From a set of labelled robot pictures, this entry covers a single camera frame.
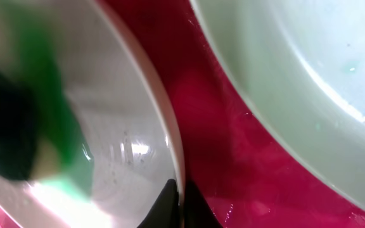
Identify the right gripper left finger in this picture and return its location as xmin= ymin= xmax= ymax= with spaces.
xmin=138 ymin=179 xmax=181 ymax=228

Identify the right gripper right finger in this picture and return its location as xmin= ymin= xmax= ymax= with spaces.
xmin=184 ymin=181 xmax=222 ymax=228

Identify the white plate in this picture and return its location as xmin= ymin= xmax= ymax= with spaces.
xmin=0 ymin=1 xmax=185 ymax=227
xmin=191 ymin=0 xmax=365 ymax=211

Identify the green yellow scrub sponge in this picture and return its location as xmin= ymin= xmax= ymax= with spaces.
xmin=0 ymin=19 xmax=93 ymax=194

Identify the red tray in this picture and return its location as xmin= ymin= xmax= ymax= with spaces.
xmin=0 ymin=0 xmax=365 ymax=228

